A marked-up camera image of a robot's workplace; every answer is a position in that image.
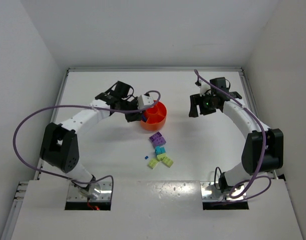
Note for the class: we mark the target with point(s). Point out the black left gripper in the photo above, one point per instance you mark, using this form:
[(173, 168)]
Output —
[(132, 116)]

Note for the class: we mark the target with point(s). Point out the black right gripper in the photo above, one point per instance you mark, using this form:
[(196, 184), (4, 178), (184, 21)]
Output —
[(199, 104)]

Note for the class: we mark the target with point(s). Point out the teal lego block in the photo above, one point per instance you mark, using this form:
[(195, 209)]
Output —
[(159, 150)]

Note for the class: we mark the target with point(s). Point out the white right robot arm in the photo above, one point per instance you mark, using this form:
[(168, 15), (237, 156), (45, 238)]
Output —
[(263, 148)]

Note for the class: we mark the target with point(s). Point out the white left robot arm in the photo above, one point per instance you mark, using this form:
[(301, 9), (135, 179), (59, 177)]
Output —
[(60, 146)]

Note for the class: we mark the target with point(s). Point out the orange round divided container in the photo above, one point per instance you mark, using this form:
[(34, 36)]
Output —
[(156, 117)]

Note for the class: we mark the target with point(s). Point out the purple lego block stack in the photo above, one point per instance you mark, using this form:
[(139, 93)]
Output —
[(157, 139)]

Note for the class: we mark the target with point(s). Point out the yellow-green lego middle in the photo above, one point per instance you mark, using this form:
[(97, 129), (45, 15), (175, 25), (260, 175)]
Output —
[(160, 157)]

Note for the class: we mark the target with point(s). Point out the yellow-green lego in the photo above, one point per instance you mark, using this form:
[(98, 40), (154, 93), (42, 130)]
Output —
[(153, 163), (160, 157), (168, 162)]

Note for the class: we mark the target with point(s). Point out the yellow-green lego left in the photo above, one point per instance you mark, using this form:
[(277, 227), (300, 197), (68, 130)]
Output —
[(153, 163)]

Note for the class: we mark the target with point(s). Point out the yellow-green lego right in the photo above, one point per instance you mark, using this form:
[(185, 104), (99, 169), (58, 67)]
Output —
[(168, 162)]

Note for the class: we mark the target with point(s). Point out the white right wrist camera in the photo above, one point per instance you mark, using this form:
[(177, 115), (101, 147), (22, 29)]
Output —
[(204, 87)]

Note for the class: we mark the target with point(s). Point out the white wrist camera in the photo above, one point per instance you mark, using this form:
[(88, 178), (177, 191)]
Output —
[(144, 101), (204, 87)]

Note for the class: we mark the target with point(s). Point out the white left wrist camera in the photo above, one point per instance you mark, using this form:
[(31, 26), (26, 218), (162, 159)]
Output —
[(144, 101)]

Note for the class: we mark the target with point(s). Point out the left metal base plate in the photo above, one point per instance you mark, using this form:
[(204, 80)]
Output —
[(97, 192)]

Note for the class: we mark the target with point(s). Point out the metal base plate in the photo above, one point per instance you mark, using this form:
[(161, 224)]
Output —
[(210, 194), (97, 192)]

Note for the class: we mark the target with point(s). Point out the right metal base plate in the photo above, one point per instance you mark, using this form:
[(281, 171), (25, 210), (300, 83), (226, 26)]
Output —
[(210, 194)]

